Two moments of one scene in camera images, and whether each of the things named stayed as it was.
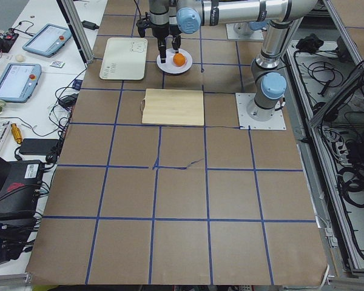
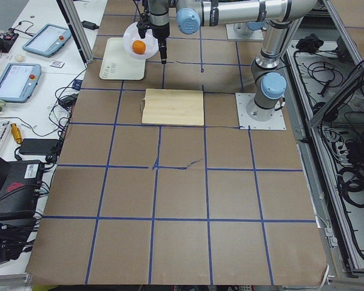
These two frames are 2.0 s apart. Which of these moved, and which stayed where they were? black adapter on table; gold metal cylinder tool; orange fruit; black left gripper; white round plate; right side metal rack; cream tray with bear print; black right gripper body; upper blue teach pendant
Moved: black right gripper body; orange fruit; white round plate
Stayed: black left gripper; upper blue teach pendant; black adapter on table; cream tray with bear print; gold metal cylinder tool; right side metal rack
